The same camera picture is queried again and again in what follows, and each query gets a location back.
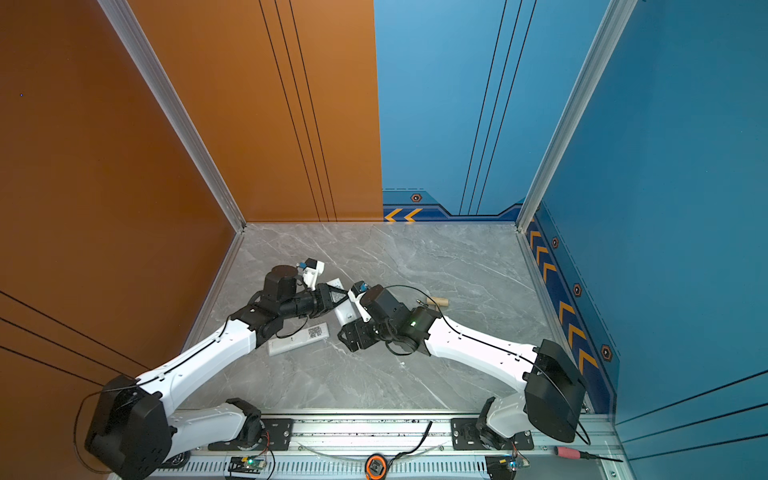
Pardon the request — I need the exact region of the aluminium corner post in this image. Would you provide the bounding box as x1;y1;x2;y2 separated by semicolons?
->
516;0;638;233
97;0;247;233

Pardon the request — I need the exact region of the white remote with QR label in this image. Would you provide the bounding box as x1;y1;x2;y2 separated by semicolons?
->
267;322;329;356

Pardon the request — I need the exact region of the aluminium corner post right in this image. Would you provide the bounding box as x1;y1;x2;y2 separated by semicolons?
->
516;0;638;233

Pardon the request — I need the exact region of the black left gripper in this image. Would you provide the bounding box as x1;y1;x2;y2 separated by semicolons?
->
280;284;351;323

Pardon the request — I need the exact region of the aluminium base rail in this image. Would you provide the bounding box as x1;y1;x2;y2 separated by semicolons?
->
153;410;633;479

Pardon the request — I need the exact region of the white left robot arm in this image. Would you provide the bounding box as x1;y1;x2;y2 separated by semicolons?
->
84;260;348;479

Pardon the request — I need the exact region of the aluminium corner post left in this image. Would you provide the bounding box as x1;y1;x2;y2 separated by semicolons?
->
97;0;247;233

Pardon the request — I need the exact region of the circuit board right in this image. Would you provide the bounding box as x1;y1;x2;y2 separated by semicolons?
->
485;455;530;480

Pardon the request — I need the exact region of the wooden mallet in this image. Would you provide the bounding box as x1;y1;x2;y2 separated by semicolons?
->
418;296;450;309

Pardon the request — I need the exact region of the pink handled screwdriver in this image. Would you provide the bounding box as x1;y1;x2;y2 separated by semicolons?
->
554;446;623;463

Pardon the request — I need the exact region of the white remote control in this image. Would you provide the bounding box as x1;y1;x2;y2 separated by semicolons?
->
327;278;359;327

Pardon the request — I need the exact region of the green circuit board left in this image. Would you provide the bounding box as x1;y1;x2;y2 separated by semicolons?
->
227;456;269;478

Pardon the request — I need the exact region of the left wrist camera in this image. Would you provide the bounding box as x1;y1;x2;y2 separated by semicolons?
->
297;258;325;291

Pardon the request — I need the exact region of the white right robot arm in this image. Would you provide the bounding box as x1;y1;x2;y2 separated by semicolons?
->
331;282;591;450

